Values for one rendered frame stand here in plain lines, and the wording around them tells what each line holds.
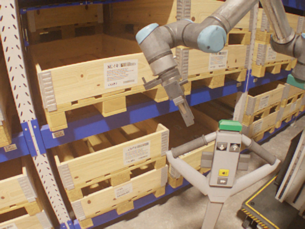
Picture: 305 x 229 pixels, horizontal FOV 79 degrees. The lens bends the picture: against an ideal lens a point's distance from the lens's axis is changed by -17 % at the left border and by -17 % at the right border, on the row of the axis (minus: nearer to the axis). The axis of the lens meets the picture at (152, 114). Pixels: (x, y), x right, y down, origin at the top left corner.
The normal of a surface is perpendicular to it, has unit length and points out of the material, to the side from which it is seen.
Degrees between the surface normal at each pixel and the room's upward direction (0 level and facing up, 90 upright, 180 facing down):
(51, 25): 90
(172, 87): 74
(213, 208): 89
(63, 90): 90
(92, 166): 90
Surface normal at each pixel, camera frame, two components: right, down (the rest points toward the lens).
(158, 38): 0.32, -0.08
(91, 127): 0.53, 0.39
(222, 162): -0.18, 0.19
